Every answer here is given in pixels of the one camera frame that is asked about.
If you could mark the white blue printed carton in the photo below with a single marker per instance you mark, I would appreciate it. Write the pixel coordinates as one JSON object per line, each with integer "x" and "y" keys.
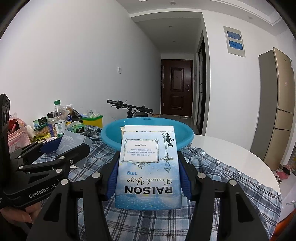
{"x": 148, "y": 162}

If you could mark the black-lidded jar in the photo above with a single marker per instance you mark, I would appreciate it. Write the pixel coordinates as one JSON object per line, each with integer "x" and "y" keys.
{"x": 50, "y": 115}

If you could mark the orange object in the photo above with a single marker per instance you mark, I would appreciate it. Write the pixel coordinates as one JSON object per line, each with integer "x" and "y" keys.
{"x": 288, "y": 230}

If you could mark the black-framed glass door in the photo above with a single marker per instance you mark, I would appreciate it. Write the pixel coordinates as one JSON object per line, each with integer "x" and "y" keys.
{"x": 201, "y": 92}

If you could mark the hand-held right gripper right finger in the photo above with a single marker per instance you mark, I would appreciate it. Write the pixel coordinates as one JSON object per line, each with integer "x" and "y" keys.
{"x": 186, "y": 180}

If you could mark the white desktop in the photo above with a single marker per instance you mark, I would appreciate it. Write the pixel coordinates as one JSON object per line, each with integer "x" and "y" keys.
{"x": 231, "y": 148}

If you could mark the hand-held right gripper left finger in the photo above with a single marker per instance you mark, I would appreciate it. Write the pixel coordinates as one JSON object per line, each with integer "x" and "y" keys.
{"x": 111, "y": 185}

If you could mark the person's left hand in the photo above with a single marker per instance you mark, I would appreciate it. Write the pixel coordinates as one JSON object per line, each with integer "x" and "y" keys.
{"x": 20, "y": 215}

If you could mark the pile of snack packets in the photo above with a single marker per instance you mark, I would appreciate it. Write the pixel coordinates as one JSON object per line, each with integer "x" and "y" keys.
{"x": 44, "y": 132}

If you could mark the cardboard box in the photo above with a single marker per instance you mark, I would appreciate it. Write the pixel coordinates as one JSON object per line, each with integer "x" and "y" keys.
{"x": 156, "y": 115}

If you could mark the green white tissue pack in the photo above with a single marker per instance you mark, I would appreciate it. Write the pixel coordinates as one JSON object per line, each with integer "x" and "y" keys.
{"x": 78, "y": 129}

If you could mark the pink red box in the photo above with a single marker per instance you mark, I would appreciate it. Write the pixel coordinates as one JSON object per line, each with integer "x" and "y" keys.
{"x": 284, "y": 172}

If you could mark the grey blue plastic box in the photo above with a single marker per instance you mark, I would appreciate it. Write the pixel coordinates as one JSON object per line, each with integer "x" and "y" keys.
{"x": 74, "y": 139}

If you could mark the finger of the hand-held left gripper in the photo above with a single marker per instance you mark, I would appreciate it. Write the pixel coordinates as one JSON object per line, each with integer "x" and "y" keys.
{"x": 49, "y": 146}
{"x": 76, "y": 154}

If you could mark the yellow bin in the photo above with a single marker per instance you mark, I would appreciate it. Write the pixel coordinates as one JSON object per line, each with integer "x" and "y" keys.
{"x": 92, "y": 122}

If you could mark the pink pouch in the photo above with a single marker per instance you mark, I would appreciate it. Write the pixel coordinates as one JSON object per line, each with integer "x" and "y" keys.
{"x": 19, "y": 139}

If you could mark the white light switch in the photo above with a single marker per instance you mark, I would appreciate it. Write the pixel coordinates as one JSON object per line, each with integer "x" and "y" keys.
{"x": 119, "y": 69}

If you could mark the dark wooden door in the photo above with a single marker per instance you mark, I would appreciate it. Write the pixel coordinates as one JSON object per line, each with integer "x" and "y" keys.
{"x": 177, "y": 85}

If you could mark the grey refrigerator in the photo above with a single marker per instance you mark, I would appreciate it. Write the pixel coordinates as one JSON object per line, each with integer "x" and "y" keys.
{"x": 282, "y": 104}

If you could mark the clear green-capped water bottle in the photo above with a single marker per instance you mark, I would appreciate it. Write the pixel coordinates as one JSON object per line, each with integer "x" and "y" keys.
{"x": 59, "y": 111}

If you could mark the wall electrical panel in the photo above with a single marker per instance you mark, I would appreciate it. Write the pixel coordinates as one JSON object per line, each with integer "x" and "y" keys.
{"x": 234, "y": 41}

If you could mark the blue plastic basin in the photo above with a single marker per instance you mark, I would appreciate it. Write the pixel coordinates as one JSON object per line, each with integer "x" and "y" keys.
{"x": 111, "y": 136}

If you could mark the blue plaid shirt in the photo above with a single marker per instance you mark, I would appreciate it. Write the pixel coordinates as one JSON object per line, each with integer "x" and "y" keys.
{"x": 219, "y": 176}

